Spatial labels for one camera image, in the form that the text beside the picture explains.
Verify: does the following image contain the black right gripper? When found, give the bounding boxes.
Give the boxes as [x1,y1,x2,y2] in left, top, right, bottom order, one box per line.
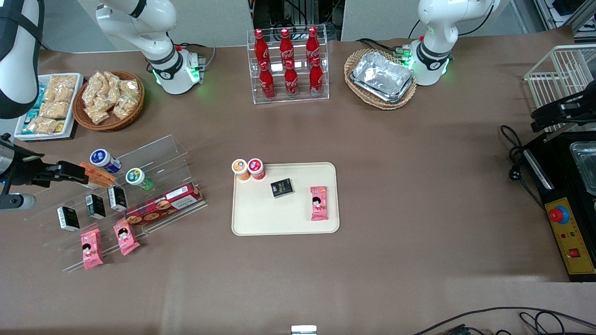
[0,135,89,210]

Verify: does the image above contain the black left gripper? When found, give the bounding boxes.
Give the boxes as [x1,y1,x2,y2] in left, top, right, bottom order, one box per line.
[531,91,596,133]

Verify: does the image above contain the triangle sandwich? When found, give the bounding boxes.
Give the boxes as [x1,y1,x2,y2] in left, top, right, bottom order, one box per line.
[78,161,117,188]

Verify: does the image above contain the aluminium foil tray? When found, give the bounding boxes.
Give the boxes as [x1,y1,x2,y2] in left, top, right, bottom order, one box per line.
[350,51,415,104]

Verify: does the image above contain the beige plastic tray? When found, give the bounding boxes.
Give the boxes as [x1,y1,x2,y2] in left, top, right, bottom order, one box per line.
[231,162,340,236]

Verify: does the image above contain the blue lid cup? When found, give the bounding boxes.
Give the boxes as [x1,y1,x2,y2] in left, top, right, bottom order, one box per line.
[89,148,122,174]

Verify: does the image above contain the small black box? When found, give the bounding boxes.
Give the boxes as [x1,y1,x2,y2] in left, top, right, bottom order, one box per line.
[85,194,107,220]
[57,206,81,232]
[108,186,129,212]
[271,178,295,199]

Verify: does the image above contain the clear bag of snacks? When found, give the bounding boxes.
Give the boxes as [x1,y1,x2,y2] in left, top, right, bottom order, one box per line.
[39,101,70,119]
[103,71,122,110]
[49,74,78,91]
[85,105,110,125]
[119,78,140,101]
[83,72,107,107]
[27,116,57,135]
[113,95,138,121]
[44,86,75,104]

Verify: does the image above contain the brown wicker basket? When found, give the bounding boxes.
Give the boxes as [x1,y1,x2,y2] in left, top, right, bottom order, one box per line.
[72,71,145,132]

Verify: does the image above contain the steel pan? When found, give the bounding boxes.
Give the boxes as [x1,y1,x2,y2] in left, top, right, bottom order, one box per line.
[569,141,596,196]

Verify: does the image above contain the green lid cup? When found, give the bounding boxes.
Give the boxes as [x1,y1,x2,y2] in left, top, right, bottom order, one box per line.
[125,167,154,191]

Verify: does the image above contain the white rectangular dish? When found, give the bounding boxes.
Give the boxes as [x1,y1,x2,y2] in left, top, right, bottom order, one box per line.
[14,73,84,141]

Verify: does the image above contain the pink snack packet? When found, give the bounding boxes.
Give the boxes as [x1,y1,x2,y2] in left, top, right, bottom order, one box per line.
[80,228,104,270]
[113,217,141,256]
[310,186,329,221]

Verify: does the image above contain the clear acrylic display shelf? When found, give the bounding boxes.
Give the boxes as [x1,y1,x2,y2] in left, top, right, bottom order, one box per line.
[21,134,209,273]

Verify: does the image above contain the red cookie box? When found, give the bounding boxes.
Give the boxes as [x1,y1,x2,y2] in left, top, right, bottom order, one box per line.
[124,182,205,227]

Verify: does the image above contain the black machine with yellow panel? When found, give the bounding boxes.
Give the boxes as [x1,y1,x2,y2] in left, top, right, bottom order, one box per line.
[521,133,596,283]

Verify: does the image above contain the red lid cup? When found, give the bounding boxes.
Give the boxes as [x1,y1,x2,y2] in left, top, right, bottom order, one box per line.
[247,158,266,181]

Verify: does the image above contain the light wicker basket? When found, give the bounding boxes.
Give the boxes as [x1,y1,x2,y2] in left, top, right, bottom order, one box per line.
[344,48,418,110]

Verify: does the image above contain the red cola bottle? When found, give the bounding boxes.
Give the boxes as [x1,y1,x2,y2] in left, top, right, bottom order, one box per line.
[306,27,321,63]
[309,57,324,95]
[284,60,299,97]
[254,29,271,66]
[259,60,276,100]
[279,28,295,66]

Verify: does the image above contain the clear acrylic bottle rack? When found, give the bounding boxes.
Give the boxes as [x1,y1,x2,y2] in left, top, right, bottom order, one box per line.
[246,24,330,105]

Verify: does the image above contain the black equipment rack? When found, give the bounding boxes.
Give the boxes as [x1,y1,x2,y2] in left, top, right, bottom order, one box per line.
[251,0,345,42]

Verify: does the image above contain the white wire basket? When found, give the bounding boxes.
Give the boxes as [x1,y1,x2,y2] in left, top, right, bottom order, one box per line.
[524,44,596,140]

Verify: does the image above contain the black power cable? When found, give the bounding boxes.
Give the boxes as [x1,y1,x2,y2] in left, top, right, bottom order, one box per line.
[500,125,550,210]

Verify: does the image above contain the black floor cables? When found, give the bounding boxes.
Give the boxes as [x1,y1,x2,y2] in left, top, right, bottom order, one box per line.
[414,306,596,335]

